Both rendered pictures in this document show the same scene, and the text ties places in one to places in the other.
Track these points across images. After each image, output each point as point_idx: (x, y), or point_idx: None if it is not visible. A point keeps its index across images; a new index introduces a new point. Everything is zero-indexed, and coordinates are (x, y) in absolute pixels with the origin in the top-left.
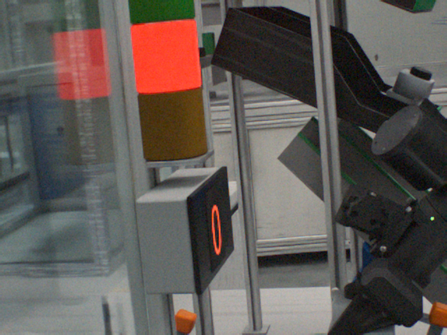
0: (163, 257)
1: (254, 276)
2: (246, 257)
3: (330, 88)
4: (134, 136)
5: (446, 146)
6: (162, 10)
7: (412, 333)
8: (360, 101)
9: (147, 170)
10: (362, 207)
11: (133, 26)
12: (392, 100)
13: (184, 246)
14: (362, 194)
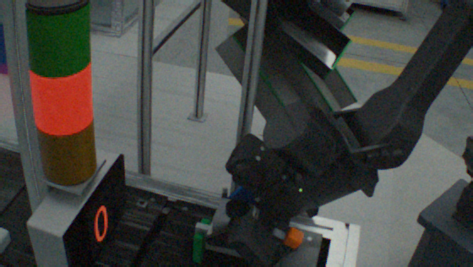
0: (48, 261)
1: (201, 84)
2: (198, 71)
3: (261, 18)
4: (35, 153)
5: (324, 150)
6: (51, 69)
7: None
8: (291, 8)
9: None
10: (245, 174)
11: (30, 72)
12: (316, 14)
13: (62, 262)
14: (252, 151)
